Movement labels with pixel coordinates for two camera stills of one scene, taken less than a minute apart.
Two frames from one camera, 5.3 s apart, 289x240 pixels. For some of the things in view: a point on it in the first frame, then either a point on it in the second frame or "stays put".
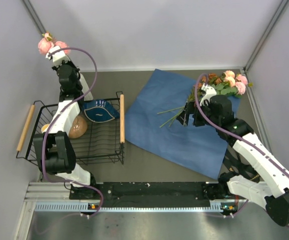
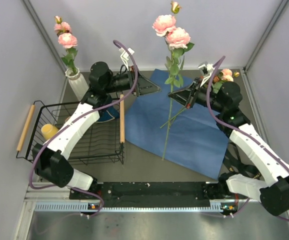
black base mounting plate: [150, 195] stays put
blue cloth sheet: [155, 127] stays put
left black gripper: [71, 64] → [144, 86]
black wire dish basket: [103, 140] stays put
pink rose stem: [47, 42] → [67, 40]
